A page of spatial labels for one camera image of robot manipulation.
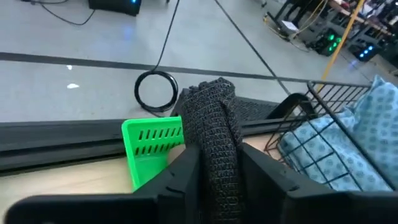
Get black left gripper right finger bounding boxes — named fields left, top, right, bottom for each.
left=241, top=142, right=398, bottom=224

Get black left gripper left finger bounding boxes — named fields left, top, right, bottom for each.
left=3, top=144, right=202, bottom=224

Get black bandage roll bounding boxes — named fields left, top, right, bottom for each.
left=180, top=77, right=246, bottom=224

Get blue patterned cloth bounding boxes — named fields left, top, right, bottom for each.
left=277, top=74, right=398, bottom=192

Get green plastic basket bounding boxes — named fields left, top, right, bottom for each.
left=121, top=115, right=187, bottom=192

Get black device green lights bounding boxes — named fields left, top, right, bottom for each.
left=310, top=27, right=343, bottom=57

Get small white box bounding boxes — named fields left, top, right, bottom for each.
left=279, top=20, right=301, bottom=34

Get black device blue lights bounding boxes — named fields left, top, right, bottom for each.
left=348, top=42, right=383, bottom=63

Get black computer blue light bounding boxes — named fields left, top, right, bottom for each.
left=88, top=0, right=143, bottom=17

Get black wire basket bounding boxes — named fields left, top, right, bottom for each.
left=264, top=80, right=398, bottom=192

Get black coiled floor cable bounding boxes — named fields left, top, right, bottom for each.
left=133, top=0, right=181, bottom=114

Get black aluminium table frame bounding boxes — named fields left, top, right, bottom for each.
left=0, top=116, right=299, bottom=177

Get yellow hanging cable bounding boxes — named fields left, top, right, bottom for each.
left=320, top=0, right=366, bottom=82

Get black loose floor cable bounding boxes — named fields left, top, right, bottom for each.
left=20, top=0, right=97, bottom=26

